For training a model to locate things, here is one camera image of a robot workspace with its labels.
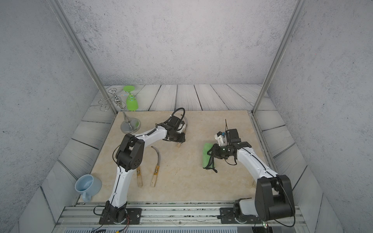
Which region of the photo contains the aluminium frame post left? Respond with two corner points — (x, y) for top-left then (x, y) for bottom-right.
(47, 0), (118, 115)

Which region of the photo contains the chrome glass rack stand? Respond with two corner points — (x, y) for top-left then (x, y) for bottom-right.
(98, 88), (140, 134)

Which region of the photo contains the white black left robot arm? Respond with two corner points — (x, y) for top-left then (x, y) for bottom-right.
(104, 115), (187, 222)

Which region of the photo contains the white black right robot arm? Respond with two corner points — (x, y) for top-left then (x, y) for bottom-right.
(207, 142), (296, 223)

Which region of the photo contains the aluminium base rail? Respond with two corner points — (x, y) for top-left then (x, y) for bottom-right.
(53, 202), (309, 233)

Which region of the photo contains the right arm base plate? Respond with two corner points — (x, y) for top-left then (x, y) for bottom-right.
(217, 207), (261, 224)

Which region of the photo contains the sickle with wooden handle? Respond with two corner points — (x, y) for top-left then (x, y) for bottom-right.
(176, 117), (188, 148)

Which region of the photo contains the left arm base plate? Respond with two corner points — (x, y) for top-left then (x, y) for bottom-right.
(99, 208), (142, 225)

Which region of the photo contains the light blue mug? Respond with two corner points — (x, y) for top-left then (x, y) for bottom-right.
(75, 174), (102, 203)

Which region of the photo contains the green fluffy rag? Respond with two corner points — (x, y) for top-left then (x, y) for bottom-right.
(202, 143), (215, 170)

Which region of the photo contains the aluminium frame post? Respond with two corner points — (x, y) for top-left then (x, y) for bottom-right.
(252, 0), (307, 115)
(47, 0), (118, 115)

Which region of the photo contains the aluminium frame post right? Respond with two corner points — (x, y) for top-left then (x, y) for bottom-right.
(252, 0), (307, 115)

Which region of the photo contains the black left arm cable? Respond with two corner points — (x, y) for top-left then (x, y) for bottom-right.
(170, 107), (186, 123)

